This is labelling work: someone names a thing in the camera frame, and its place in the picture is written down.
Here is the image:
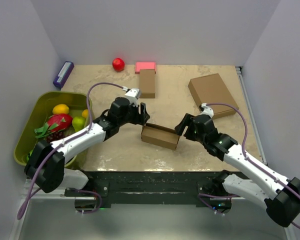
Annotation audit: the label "small orange fruit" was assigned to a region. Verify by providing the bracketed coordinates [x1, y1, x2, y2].
[81, 109, 89, 119]

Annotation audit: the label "red dragon fruit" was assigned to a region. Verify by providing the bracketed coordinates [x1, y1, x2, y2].
[34, 113, 73, 139]

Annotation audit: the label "purple cable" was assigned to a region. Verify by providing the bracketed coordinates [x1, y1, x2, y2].
[204, 102, 300, 233]
[16, 82, 128, 221]

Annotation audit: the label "aluminium frame rail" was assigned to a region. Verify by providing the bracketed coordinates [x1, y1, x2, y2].
[235, 66, 268, 166]

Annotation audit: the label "purple rectangular box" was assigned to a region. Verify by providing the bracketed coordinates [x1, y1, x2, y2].
[53, 61, 75, 89]

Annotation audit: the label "olive green plastic bin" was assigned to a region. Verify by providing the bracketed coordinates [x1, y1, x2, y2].
[13, 91, 87, 167]

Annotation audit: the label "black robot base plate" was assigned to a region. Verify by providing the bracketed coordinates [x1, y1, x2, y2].
[64, 170, 232, 214]

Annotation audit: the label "yellow orange mango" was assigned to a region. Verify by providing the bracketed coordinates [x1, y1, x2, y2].
[52, 104, 70, 115]

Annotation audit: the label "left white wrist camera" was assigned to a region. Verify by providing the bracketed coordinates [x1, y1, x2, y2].
[123, 86, 142, 107]

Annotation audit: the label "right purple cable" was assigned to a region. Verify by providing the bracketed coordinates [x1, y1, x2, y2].
[204, 102, 300, 233]

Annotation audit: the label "small folded cardboard box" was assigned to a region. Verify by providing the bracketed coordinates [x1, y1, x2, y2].
[139, 69, 156, 99]

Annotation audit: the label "red apple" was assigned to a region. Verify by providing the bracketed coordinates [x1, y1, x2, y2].
[112, 58, 125, 72]

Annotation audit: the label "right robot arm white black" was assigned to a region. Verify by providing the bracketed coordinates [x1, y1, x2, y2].
[174, 113, 300, 228]

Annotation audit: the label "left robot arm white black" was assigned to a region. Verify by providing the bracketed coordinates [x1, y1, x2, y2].
[24, 97, 150, 196]

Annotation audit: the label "pink sticky note block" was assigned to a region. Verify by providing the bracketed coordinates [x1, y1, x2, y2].
[134, 61, 157, 74]

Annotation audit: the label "large folded cardboard box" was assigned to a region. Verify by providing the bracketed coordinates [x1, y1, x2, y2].
[188, 73, 239, 110]

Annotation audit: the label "green pear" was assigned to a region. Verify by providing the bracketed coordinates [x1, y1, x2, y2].
[71, 116, 86, 132]

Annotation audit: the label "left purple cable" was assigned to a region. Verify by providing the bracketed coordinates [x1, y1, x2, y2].
[16, 82, 128, 221]

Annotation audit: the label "dark purple grapes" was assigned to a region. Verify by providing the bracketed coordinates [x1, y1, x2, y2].
[45, 131, 65, 143]

